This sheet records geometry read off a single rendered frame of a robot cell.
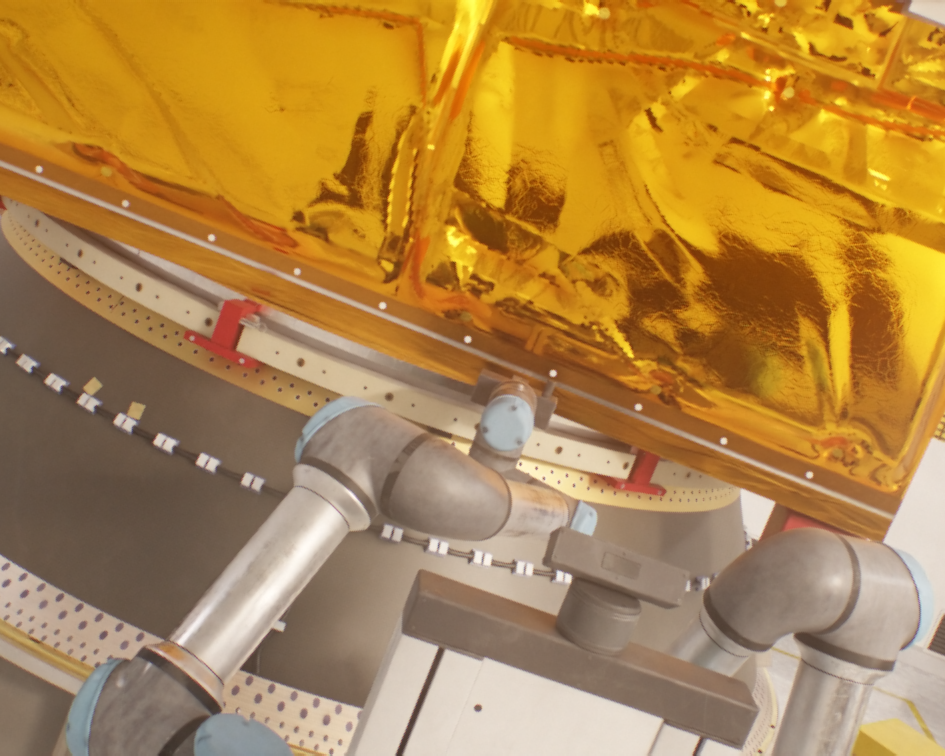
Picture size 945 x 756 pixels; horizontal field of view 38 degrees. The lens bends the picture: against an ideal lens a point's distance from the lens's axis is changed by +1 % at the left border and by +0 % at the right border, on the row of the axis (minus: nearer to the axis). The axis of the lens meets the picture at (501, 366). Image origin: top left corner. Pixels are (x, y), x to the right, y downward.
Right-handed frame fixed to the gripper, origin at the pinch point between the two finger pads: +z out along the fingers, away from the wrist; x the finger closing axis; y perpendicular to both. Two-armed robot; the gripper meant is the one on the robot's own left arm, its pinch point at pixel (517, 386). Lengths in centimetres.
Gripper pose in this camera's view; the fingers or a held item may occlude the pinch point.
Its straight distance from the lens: 231.5
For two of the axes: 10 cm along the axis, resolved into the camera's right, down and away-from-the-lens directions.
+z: 0.7, -1.7, 9.8
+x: -9.3, -3.7, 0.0
